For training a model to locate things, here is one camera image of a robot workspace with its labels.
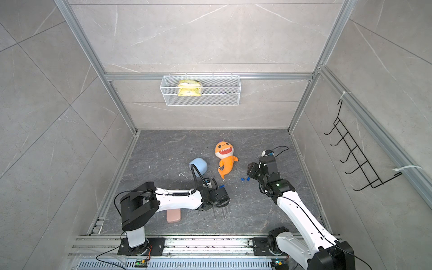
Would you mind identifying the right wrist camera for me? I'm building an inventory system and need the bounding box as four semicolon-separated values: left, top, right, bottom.
261;150;274;157

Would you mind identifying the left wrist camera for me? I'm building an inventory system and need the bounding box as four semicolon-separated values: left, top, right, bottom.
204;178;219;190

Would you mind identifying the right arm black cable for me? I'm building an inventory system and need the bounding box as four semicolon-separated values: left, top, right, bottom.
269;145;290;159

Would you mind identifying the yellow packet in basket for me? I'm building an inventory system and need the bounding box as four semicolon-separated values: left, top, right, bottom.
177;80;203;97

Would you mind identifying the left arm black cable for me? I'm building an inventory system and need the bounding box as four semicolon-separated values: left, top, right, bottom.
114;164;208;217

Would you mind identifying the orange shark plush toy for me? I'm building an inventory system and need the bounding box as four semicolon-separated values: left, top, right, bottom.
214;141;239;179

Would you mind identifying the black wire hook rack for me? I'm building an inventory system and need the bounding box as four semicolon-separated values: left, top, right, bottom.
324;100;402;192

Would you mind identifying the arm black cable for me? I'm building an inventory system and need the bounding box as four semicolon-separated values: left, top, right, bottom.
114;164;208;217
269;145;290;159

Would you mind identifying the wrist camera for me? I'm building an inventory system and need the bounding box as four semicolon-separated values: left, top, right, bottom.
261;150;274;157
204;178;219;190

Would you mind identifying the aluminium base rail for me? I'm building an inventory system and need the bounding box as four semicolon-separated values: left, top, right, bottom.
67;235;350;270

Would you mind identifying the light blue plastic cup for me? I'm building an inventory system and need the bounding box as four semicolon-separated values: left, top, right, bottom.
189;157;208;176

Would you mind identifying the pink rectangular case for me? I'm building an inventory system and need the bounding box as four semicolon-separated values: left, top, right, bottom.
166;209;181;223

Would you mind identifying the white wire mesh basket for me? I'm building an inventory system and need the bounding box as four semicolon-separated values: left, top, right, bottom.
160;75;241;106

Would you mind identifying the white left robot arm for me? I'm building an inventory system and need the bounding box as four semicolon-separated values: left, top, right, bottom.
119;182;230;248

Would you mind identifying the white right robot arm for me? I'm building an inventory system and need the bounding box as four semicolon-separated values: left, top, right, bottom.
247;155;356;270

